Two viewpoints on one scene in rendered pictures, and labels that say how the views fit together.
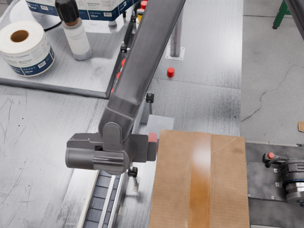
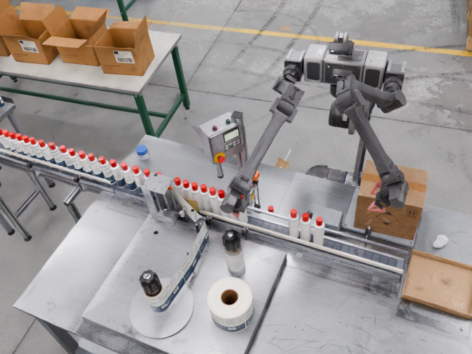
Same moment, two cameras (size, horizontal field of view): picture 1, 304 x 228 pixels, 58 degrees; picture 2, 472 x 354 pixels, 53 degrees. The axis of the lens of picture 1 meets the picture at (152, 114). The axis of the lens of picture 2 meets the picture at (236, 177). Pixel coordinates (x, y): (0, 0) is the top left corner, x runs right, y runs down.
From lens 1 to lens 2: 1.93 m
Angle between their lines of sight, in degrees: 43
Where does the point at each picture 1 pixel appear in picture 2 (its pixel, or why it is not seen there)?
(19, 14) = (159, 327)
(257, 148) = not seen: hidden behind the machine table
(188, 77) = (277, 199)
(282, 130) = not seen: hidden behind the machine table
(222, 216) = (411, 177)
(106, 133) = (400, 175)
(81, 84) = (274, 270)
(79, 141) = (397, 192)
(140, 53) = (378, 146)
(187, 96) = (296, 204)
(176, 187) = not seen: hidden behind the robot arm
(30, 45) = (244, 286)
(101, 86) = (279, 256)
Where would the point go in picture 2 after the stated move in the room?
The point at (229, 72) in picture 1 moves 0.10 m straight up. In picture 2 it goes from (278, 174) to (277, 163)
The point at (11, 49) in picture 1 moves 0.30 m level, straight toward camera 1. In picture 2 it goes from (246, 302) to (307, 275)
